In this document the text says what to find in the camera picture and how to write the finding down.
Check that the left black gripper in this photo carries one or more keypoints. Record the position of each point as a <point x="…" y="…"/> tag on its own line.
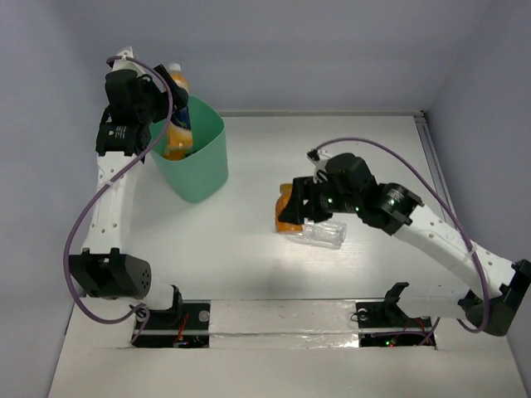
<point x="167" y="87"/>

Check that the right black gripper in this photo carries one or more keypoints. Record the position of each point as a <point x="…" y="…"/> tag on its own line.
<point x="304" y="188"/>

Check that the large clear water bottle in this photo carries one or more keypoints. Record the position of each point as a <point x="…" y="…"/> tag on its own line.
<point x="330" y="234"/>

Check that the blue label yellow bottle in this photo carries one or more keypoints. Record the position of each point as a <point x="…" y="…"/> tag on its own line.
<point x="179" y="135"/>

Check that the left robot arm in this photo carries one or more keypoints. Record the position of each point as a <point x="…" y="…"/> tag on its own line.
<point x="105" y="269"/>

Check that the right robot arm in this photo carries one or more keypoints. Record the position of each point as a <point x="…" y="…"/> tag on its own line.
<point x="493" y="287"/>

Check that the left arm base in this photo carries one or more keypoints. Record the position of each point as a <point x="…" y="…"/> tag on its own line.
<point x="187" y="329"/>

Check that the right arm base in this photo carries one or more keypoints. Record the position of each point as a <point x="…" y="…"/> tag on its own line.
<point x="381" y="323"/>

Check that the green plastic bin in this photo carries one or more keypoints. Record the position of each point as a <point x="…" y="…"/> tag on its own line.
<point x="205" y="169"/>

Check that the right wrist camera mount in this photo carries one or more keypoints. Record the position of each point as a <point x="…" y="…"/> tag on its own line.
<point x="319" y="158"/>

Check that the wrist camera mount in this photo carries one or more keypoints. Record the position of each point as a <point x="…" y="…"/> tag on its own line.
<point x="121" y="60"/>
<point x="319" y="158"/>

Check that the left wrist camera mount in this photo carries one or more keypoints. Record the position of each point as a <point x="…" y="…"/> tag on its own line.
<point x="121" y="60"/>

